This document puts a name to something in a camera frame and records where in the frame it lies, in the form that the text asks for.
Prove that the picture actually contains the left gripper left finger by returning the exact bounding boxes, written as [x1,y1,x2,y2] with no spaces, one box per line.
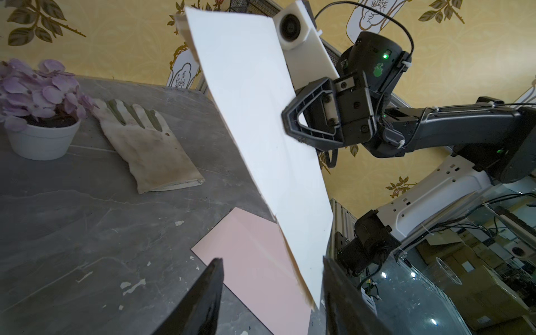
[153,258,224,335]

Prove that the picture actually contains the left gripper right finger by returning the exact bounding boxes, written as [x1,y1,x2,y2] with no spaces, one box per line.
[322,258,391,335]

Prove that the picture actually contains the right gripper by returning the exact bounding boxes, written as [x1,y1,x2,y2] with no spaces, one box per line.
[282,71,377,152]

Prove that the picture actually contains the pink envelope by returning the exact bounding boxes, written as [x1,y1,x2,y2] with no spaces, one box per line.
[192,207,312,334]

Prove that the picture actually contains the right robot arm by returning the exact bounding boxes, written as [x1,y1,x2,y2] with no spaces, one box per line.
[282,32,535,275]

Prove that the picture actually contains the dirty white work glove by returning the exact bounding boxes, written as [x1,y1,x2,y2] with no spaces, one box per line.
[92,99,205,194]

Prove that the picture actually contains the purple flowers in white pot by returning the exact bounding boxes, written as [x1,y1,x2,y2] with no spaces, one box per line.
[1,59,96,161]

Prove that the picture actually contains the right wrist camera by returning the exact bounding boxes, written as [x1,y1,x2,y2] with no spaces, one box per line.
[273,1,339,90]

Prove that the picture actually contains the black wire mesh basket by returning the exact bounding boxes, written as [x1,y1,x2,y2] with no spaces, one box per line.
[228,0,341,65]

